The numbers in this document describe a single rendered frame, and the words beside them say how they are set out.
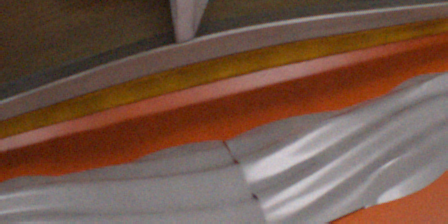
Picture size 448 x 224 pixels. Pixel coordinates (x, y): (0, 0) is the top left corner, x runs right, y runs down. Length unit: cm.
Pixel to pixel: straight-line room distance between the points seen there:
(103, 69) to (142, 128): 4
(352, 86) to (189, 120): 8
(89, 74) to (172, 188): 5
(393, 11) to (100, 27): 14
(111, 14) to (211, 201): 8
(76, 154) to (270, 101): 9
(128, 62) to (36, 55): 5
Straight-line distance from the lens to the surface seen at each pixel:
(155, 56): 21
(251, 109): 24
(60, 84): 21
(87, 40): 22
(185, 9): 19
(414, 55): 29
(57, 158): 24
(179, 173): 20
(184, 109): 24
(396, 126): 21
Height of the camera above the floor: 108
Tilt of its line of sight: 32 degrees down
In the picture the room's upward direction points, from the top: 8 degrees counter-clockwise
